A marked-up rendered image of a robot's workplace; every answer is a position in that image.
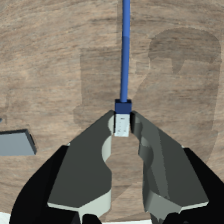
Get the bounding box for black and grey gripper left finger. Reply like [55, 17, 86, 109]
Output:
[9, 110, 116, 224]

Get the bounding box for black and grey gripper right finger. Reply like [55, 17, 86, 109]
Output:
[129, 110, 224, 224]

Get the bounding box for blue cable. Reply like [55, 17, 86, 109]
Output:
[120, 0, 130, 102]

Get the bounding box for white network cable plug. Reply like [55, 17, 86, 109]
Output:
[115, 99, 132, 136]

